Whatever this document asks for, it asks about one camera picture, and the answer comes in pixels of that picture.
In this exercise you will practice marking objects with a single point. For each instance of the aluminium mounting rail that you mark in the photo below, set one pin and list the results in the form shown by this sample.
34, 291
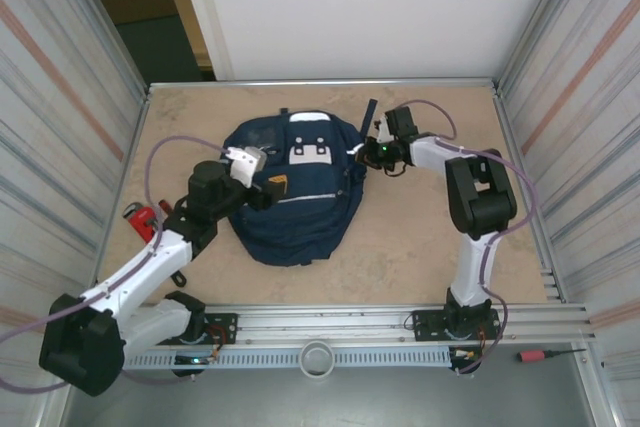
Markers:
325, 319

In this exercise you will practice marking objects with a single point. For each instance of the aluminium table edge rail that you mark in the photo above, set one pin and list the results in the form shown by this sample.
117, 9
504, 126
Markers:
400, 82

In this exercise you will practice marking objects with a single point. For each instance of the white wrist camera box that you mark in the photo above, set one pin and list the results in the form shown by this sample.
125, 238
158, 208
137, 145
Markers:
247, 167
384, 131

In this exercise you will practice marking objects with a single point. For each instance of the white round pipe fitting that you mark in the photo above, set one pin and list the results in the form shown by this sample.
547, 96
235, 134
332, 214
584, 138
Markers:
302, 358

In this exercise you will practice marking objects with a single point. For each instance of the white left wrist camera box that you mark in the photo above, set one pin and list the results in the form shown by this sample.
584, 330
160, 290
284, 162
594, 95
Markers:
247, 167

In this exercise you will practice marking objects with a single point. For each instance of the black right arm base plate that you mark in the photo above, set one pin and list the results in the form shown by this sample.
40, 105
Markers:
425, 327

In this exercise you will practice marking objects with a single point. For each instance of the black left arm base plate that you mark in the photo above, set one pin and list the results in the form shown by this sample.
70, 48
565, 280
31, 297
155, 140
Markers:
225, 322

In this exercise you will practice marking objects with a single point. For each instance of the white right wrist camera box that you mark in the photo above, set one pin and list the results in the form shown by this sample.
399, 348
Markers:
384, 131

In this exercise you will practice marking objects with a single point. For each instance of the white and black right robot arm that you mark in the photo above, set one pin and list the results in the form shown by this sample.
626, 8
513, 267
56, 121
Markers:
480, 197

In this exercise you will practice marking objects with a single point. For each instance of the navy blue student backpack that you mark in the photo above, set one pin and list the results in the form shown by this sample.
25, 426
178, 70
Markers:
300, 227

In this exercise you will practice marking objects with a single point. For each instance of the small circuit board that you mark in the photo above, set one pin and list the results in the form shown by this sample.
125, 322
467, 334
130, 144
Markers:
192, 360
465, 354

